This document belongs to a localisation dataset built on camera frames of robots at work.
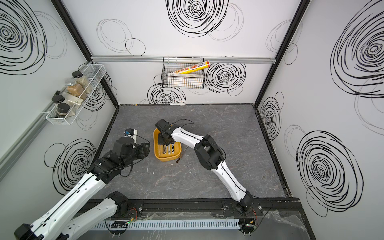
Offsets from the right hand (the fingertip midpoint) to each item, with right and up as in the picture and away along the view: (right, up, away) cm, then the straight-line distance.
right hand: (161, 141), depth 97 cm
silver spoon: (+3, -4, -4) cm, 6 cm away
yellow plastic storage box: (-2, -5, -1) cm, 5 cm away
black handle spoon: (+14, -8, -5) cm, 17 cm away
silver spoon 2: (+6, -4, -4) cm, 8 cm away
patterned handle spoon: (+8, -4, -3) cm, 10 cm away
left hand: (-3, +2, -21) cm, 22 cm away
